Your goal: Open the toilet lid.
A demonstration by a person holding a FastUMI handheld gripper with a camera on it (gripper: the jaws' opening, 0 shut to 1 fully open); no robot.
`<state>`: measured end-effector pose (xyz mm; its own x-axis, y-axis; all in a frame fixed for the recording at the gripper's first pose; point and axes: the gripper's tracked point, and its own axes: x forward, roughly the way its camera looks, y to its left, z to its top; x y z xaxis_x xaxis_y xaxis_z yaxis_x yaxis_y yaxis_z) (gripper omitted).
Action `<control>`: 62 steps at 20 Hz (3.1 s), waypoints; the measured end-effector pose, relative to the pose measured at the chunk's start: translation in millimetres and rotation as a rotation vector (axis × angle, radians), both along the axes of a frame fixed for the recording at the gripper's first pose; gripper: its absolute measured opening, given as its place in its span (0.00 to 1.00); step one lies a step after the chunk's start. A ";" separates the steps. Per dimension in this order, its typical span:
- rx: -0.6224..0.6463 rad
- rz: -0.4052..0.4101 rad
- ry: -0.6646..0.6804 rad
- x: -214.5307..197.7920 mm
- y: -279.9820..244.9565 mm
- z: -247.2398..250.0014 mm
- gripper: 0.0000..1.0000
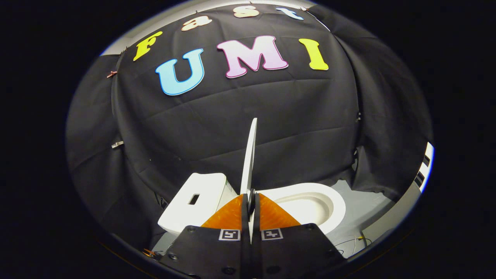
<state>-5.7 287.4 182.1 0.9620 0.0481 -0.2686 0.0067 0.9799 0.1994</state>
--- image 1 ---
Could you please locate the white ceramic toilet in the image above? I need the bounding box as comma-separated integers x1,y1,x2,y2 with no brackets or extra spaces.
157,173,346,236

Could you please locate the white black striped panel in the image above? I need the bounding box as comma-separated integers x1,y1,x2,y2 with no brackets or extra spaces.
413,141,434,194

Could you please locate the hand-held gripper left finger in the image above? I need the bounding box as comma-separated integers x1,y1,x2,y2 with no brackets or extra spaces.
158,193,251,279

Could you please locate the black backdrop cloth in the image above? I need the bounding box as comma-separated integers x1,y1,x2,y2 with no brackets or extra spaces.
65,3,434,252

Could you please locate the white toilet lid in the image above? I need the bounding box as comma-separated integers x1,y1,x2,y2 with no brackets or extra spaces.
240,118,258,245

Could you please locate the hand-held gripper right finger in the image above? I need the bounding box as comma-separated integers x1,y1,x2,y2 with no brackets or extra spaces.
251,193,346,279

